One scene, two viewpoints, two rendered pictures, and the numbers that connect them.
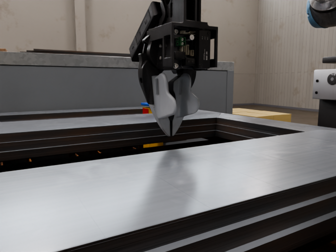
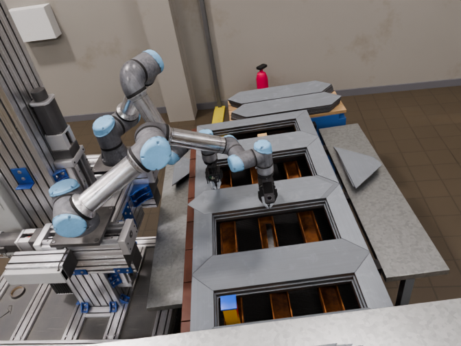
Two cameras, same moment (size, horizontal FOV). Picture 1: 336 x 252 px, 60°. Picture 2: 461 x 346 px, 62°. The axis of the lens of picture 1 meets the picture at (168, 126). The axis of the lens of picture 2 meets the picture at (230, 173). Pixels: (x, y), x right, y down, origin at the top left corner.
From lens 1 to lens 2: 2.10 m
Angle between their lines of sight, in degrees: 125
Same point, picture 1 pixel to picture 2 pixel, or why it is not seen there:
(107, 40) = not seen: outside the picture
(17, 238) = (305, 180)
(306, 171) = (253, 187)
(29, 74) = not seen: hidden behind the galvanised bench
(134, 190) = (289, 187)
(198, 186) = (278, 186)
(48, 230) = (302, 180)
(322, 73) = (127, 237)
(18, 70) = not seen: hidden behind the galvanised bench
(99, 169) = (293, 195)
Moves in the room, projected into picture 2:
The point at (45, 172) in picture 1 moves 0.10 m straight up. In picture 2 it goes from (304, 197) to (304, 181)
